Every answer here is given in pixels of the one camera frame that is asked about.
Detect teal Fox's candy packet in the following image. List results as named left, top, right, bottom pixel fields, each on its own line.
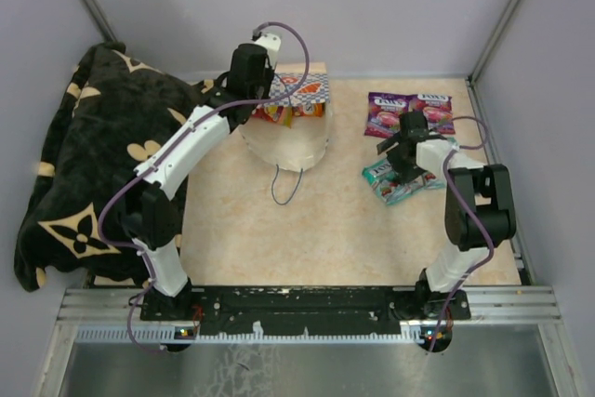
left=416, top=138, right=459, bottom=190
left=362, top=158, right=425, bottom=205

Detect purple Fox's candy packet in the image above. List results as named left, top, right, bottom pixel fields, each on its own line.
left=409, top=94, right=456, bottom=135

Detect pink Fox's candy packet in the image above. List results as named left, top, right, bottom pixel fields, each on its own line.
left=364, top=92, right=409, bottom=139

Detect orange fox's candy packet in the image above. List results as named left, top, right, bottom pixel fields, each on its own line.
left=252, top=105, right=293, bottom=128
left=292, top=102, right=325, bottom=118

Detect blue checkered paper bag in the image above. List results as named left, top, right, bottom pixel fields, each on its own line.
left=240, top=62, right=333, bottom=205

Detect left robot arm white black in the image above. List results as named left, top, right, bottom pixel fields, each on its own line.
left=115, top=33, right=281, bottom=320

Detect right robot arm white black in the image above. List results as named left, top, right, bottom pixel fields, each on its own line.
left=377, top=112, right=517, bottom=320

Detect black floral plush blanket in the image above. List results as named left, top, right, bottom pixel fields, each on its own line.
left=14, top=42, right=205, bottom=292

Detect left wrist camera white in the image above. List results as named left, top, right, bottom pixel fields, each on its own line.
left=252, top=29, right=282, bottom=66

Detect right aluminium frame post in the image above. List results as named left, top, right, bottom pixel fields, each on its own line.
left=468, top=0, right=524, bottom=86

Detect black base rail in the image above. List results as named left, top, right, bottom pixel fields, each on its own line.
left=140, top=282, right=471, bottom=337

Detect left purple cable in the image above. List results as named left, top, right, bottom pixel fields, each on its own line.
left=98, top=20, right=311, bottom=354

